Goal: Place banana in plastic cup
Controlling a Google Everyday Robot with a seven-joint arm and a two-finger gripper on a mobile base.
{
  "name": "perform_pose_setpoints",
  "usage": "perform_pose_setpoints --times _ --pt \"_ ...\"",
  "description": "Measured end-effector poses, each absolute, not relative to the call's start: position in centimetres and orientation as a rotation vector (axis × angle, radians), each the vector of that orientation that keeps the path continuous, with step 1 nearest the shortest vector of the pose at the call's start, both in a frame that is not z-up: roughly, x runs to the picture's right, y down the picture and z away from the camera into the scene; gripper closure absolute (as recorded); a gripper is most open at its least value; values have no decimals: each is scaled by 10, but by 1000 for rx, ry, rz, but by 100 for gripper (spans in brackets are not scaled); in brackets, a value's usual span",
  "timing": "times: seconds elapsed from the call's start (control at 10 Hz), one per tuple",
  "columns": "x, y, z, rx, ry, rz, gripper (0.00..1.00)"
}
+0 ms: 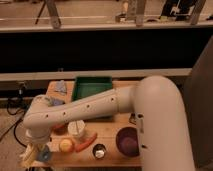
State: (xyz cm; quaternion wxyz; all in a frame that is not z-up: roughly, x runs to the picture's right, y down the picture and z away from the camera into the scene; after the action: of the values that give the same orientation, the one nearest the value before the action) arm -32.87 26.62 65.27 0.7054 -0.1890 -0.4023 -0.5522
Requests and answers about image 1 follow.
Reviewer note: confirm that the small metal cup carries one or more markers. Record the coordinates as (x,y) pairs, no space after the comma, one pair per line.
(99,151)

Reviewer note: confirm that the blue purple toy item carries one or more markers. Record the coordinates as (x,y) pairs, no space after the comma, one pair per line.
(56,102)

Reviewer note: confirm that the grey blue cloth toy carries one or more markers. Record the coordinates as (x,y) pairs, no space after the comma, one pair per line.
(61,87)

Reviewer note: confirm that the yellow round toy fruit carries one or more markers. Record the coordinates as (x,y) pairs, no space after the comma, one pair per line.
(66,145)

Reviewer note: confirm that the purple bowl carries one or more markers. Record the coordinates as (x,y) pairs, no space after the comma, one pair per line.
(127,142)

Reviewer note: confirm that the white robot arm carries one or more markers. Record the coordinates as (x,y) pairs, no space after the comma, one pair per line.
(162,128)

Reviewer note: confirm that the metal frame leg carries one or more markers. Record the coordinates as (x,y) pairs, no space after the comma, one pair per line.
(53,13)

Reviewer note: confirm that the green plastic tray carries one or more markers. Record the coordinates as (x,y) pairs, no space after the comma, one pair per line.
(85,86)

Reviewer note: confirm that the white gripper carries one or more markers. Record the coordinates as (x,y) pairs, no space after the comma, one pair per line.
(30,154)

